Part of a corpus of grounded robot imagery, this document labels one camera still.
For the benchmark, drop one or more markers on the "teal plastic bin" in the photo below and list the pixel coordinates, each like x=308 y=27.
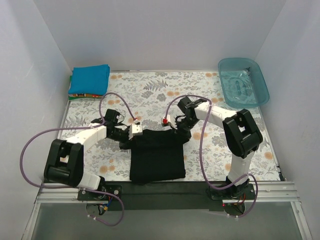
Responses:
x=243 y=84

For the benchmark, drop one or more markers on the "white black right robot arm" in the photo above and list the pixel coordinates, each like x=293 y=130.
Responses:
x=242 y=134

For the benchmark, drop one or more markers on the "floral table mat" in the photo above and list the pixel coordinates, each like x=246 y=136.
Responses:
x=147 y=96

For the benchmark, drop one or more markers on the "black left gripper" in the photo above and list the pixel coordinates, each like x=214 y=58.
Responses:
x=125 y=136

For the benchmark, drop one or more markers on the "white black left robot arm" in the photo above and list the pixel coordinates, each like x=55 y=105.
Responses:
x=65 y=161

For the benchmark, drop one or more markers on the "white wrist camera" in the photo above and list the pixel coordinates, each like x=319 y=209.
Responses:
x=135 y=130
x=168 y=121

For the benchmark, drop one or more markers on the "black t shirt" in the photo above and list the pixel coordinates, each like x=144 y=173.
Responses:
x=156 y=156

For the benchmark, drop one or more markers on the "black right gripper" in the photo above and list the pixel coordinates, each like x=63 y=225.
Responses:
x=181 y=127

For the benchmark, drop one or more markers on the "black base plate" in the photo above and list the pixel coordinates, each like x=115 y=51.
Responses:
x=174 y=195

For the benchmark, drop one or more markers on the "aluminium frame rail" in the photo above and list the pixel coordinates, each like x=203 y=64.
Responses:
x=275 y=213

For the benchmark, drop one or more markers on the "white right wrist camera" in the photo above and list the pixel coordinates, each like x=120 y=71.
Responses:
x=168 y=121

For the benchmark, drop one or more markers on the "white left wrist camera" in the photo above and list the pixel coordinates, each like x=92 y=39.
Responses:
x=135 y=130

